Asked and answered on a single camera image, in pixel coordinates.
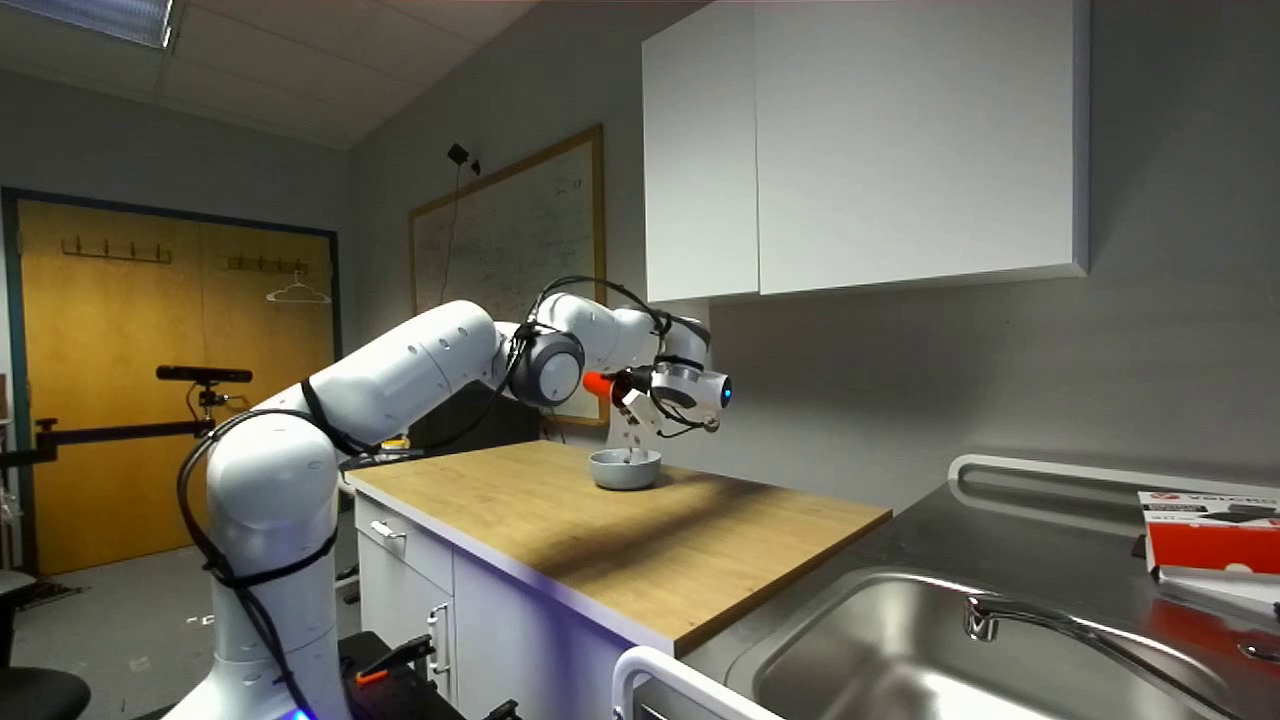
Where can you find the white base cabinet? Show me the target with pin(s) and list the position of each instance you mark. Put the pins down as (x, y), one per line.
(498, 636)

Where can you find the red and white box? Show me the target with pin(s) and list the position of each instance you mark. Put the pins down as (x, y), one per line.
(1209, 533)

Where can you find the stainless steel sink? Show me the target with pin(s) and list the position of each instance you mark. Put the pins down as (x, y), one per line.
(877, 630)

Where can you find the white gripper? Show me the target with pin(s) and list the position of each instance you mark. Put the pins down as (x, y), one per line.
(674, 394)

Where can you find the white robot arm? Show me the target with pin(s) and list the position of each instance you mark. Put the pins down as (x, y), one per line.
(258, 492)

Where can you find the chrome faucet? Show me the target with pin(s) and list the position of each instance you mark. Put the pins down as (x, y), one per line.
(987, 614)

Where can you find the white wall cabinet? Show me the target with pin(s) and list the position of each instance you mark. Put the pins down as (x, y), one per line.
(796, 144)

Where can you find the grey bowl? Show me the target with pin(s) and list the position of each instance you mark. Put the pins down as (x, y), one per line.
(627, 468)

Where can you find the wooden door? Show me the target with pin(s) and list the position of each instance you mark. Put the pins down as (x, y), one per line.
(109, 296)

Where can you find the framed whiteboard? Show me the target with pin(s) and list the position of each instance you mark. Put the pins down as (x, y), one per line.
(502, 236)

